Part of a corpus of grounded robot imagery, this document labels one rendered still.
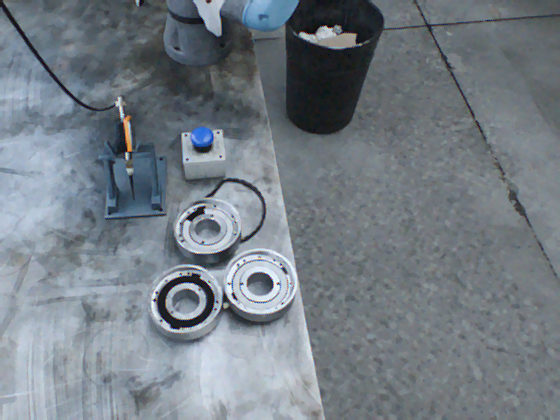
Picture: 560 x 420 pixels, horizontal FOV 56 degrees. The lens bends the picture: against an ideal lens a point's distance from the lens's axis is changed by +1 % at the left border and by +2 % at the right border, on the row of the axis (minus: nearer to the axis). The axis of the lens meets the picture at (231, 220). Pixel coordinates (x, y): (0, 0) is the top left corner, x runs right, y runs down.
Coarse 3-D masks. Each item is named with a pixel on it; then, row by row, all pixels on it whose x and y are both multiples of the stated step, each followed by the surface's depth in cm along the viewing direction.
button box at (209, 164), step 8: (184, 136) 90; (216, 136) 90; (184, 144) 89; (192, 144) 89; (216, 144) 88; (184, 152) 88; (192, 152) 88; (200, 152) 87; (208, 152) 87; (216, 152) 87; (224, 152) 87; (184, 160) 87; (192, 160) 87; (200, 160) 86; (208, 160) 86; (216, 160) 86; (224, 160) 87; (184, 168) 87; (192, 168) 88; (200, 168) 88; (208, 168) 88; (216, 168) 88; (224, 168) 88; (192, 176) 89; (200, 176) 89; (208, 176) 90; (216, 176) 90; (224, 176) 90
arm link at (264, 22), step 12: (228, 0) 91; (240, 0) 90; (252, 0) 88; (264, 0) 87; (276, 0) 88; (288, 0) 92; (228, 12) 93; (240, 12) 91; (252, 12) 90; (264, 12) 89; (276, 12) 91; (288, 12) 94; (252, 24) 92; (264, 24) 91; (276, 24) 94
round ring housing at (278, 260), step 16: (240, 256) 76; (256, 256) 77; (272, 256) 77; (256, 272) 76; (272, 272) 76; (288, 272) 76; (224, 288) 73; (240, 288) 75; (272, 288) 77; (288, 288) 74; (240, 304) 73; (288, 304) 72; (256, 320) 73
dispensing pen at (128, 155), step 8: (120, 96) 79; (120, 104) 79; (120, 112) 80; (120, 120) 80; (120, 128) 79; (120, 136) 79; (120, 144) 80; (128, 152) 81; (128, 160) 82; (128, 168) 83
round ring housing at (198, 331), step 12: (168, 276) 76; (180, 276) 76; (204, 276) 76; (156, 288) 75; (180, 288) 75; (192, 288) 74; (216, 288) 74; (168, 300) 73; (204, 300) 73; (216, 300) 73; (156, 312) 72; (216, 312) 71; (156, 324) 71; (168, 324) 71; (204, 324) 70; (216, 324) 73; (168, 336) 72; (180, 336) 71; (192, 336) 71
